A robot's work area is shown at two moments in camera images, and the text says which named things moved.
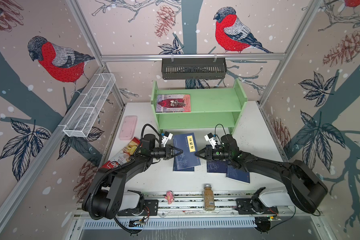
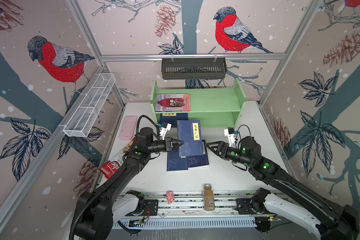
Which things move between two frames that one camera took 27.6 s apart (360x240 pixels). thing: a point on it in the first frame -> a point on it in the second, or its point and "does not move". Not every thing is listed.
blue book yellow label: x=187 y=143 -> x=172 y=118
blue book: x=238 y=174 -> x=189 y=132
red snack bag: x=123 y=155 does not move
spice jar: x=208 y=202 does not move
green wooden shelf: x=211 y=109 does not move
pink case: x=128 y=128 does not move
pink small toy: x=169 y=197 does not move
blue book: x=218 y=166 -> x=194 y=161
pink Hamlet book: x=173 y=103 does not move
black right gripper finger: x=201 y=153 -> x=214 y=143
